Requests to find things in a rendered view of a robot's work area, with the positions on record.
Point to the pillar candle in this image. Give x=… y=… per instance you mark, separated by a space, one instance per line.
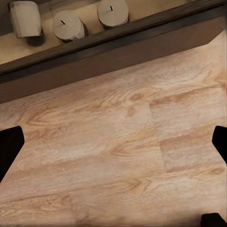
x=25 y=18
x=113 y=13
x=67 y=26

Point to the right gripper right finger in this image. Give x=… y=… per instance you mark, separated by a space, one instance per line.
x=219 y=140

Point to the cabinet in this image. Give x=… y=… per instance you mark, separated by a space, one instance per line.
x=157 y=28

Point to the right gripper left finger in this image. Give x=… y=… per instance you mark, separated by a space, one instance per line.
x=11 y=142

